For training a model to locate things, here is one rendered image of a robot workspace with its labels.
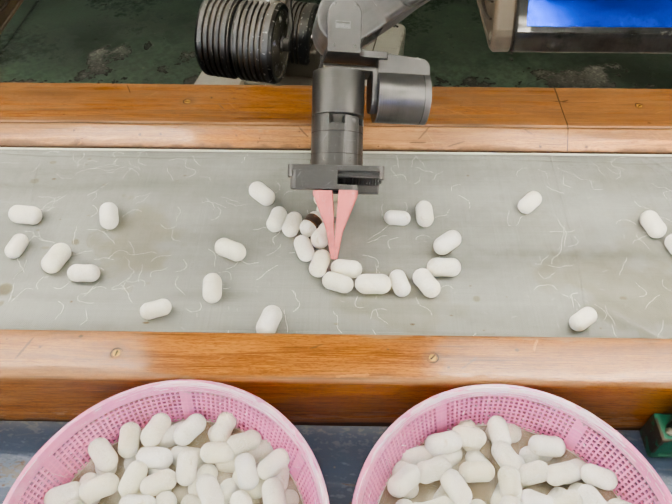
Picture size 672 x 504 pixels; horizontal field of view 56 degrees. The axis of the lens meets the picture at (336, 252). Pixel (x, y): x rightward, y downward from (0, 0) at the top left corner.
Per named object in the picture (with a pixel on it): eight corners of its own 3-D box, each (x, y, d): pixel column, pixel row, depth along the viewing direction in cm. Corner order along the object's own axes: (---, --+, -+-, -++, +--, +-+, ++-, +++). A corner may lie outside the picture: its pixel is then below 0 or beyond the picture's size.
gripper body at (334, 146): (384, 183, 66) (386, 112, 66) (286, 181, 66) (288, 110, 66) (380, 188, 73) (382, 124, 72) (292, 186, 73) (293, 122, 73)
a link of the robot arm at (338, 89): (311, 69, 72) (315, 54, 66) (371, 72, 72) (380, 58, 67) (309, 130, 72) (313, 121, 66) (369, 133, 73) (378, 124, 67)
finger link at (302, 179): (356, 260, 66) (358, 170, 66) (288, 258, 66) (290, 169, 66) (355, 258, 73) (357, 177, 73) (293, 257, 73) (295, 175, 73)
